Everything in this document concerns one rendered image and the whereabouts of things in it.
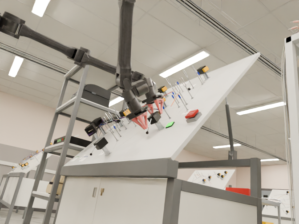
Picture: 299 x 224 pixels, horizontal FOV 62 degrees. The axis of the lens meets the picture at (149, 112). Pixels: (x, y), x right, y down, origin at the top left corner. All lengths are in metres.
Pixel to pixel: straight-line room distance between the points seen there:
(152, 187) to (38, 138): 7.92
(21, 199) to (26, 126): 4.76
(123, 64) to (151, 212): 0.63
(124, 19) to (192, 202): 0.80
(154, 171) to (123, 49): 0.54
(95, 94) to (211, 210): 1.56
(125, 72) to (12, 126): 7.77
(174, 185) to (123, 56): 0.58
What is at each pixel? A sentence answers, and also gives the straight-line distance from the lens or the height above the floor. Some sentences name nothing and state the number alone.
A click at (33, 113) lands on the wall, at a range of 8.93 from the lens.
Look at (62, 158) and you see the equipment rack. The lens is 2.03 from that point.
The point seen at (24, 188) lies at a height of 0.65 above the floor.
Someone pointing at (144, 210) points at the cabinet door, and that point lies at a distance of 1.06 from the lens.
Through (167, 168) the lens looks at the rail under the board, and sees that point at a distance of 0.92.
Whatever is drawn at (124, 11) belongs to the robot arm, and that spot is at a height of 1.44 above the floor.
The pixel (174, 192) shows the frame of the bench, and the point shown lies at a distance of 0.95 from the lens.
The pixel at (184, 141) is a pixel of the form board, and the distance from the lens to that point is 1.00.
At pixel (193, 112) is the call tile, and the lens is 1.12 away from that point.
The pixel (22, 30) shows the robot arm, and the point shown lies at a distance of 1.48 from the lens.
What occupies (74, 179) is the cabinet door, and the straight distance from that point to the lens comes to 1.78.
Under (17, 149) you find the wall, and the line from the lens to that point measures 8.68.
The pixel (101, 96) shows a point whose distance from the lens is 2.34.
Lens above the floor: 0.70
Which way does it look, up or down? 20 degrees up
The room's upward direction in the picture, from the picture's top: 9 degrees clockwise
